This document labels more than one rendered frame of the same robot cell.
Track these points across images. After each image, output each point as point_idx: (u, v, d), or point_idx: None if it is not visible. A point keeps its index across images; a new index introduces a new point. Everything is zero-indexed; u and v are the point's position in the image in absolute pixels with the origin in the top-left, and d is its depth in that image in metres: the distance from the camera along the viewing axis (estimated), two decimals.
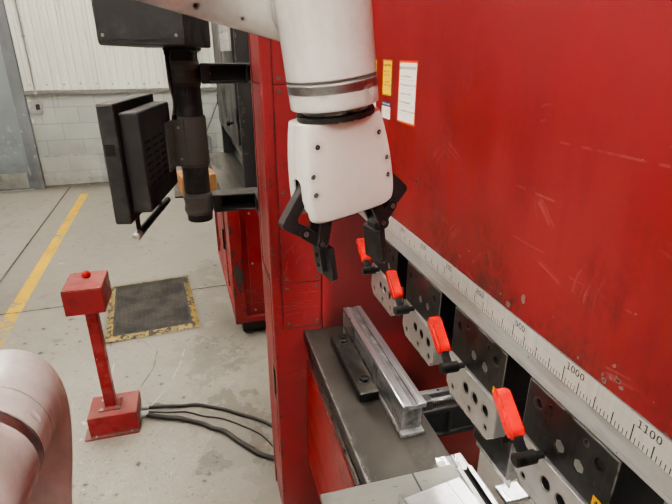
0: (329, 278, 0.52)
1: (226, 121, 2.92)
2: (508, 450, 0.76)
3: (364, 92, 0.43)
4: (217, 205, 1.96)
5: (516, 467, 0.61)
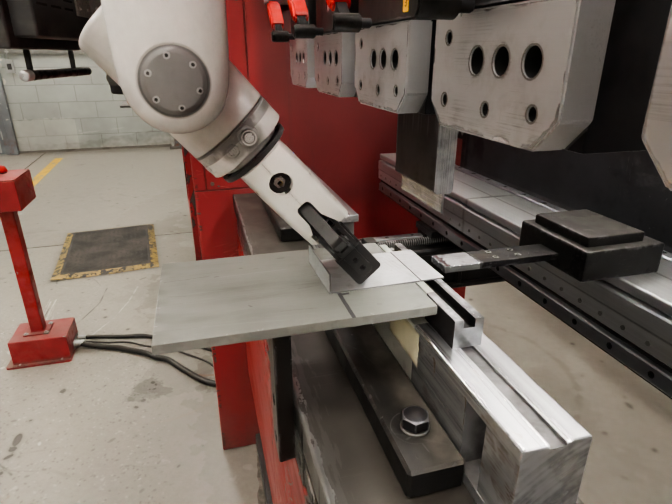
0: None
1: None
2: (436, 132, 0.45)
3: (207, 168, 0.45)
4: None
5: (417, 18, 0.31)
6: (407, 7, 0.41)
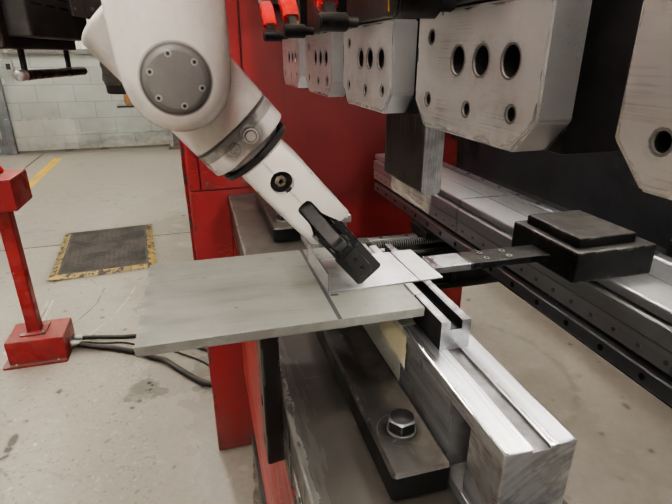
0: None
1: None
2: (423, 132, 0.45)
3: (208, 166, 0.45)
4: None
5: (397, 17, 0.31)
6: None
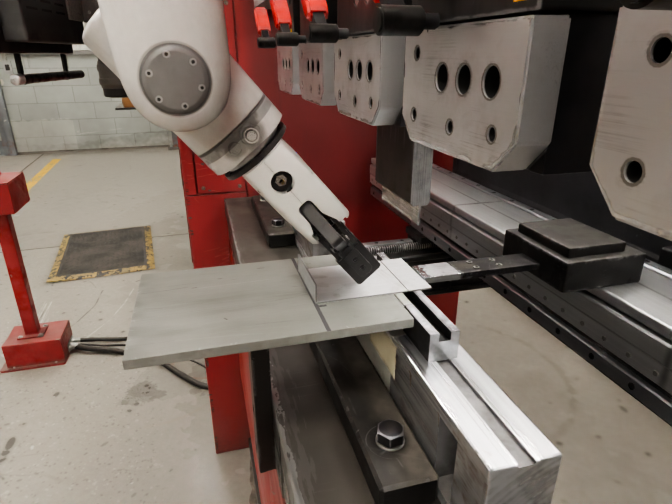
0: None
1: None
2: (412, 144, 0.45)
3: (208, 166, 0.45)
4: None
5: (381, 35, 0.31)
6: None
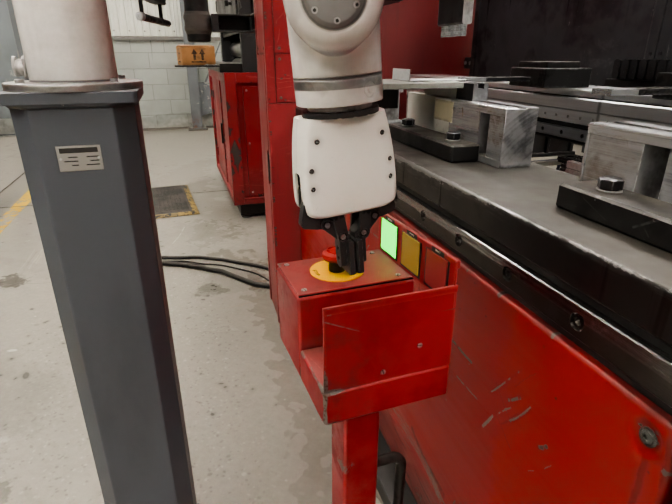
0: (348, 272, 0.53)
1: (224, 1, 3.04)
2: None
3: (364, 90, 0.43)
4: (215, 24, 2.08)
5: None
6: None
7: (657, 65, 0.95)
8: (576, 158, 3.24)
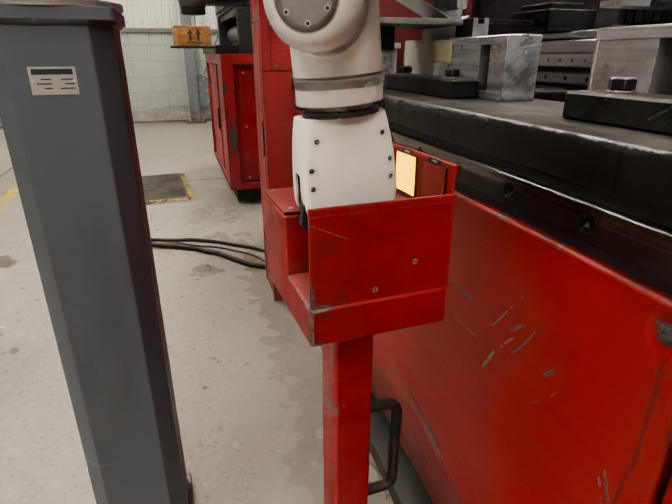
0: None
1: None
2: None
3: (364, 90, 0.43)
4: None
5: None
6: None
7: None
8: None
